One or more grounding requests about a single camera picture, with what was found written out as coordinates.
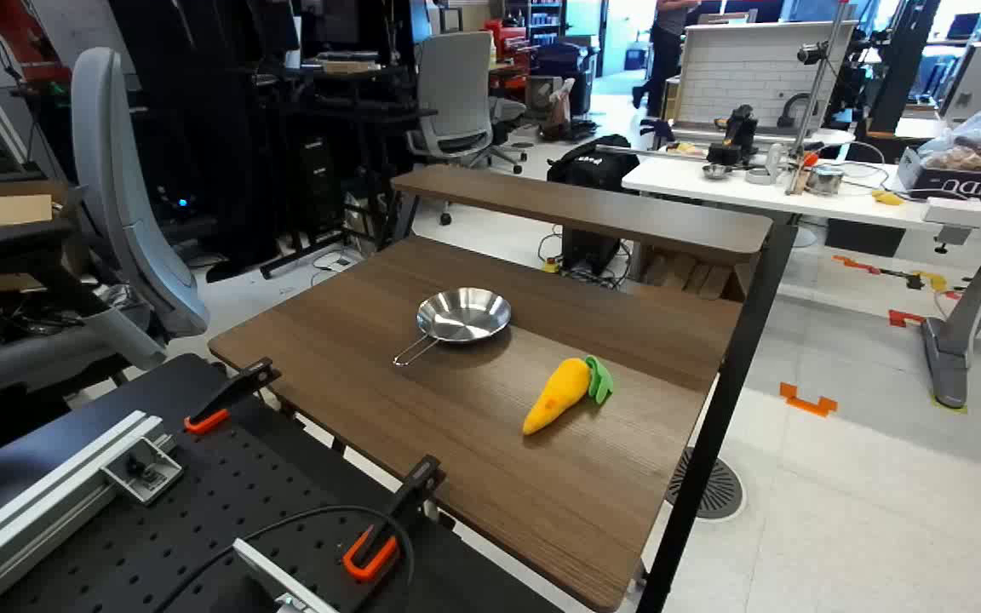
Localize silver metal frying pan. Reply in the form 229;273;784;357
391;287;513;368

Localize black backpack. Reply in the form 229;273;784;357
549;132;638;277

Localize white mesh office chair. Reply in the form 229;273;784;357
409;32;523;172

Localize black table leg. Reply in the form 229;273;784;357
638;215;801;613

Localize black orange clamp near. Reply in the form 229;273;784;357
341;458;443;582

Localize black orange clamp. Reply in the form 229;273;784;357
181;357;280;440
341;458;443;582

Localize black perforated mounting board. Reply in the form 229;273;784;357
0;357;556;613

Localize black orange clamp far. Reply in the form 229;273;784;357
181;357;280;440

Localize white lab table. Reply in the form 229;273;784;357
623;155;981;408

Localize aluminium extrusion rail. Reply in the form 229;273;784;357
0;414;183;595

